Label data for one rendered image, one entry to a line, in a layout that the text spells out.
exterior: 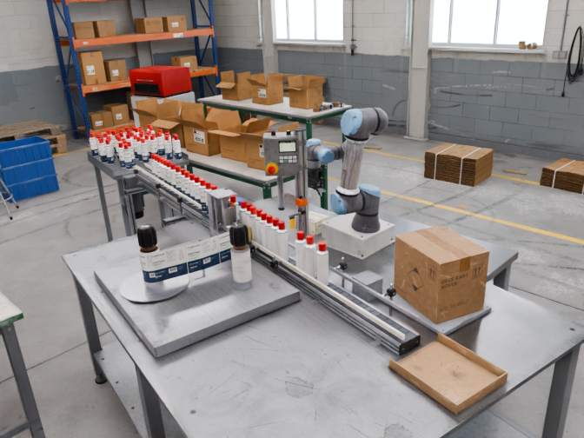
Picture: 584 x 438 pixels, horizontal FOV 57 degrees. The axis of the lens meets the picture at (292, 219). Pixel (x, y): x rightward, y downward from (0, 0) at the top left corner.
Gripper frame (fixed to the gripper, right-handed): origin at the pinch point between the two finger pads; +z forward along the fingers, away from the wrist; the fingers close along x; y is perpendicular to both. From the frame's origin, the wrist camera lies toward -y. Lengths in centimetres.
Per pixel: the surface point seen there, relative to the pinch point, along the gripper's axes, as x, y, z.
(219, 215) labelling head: -52, -18, -2
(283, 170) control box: -39, 19, -31
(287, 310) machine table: -72, 52, 16
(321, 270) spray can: -53, 55, 3
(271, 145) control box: -43, 15, -44
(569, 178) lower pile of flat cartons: 391, 18, 86
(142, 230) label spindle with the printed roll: -105, -2, -16
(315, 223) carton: -6.1, 8.3, 10.2
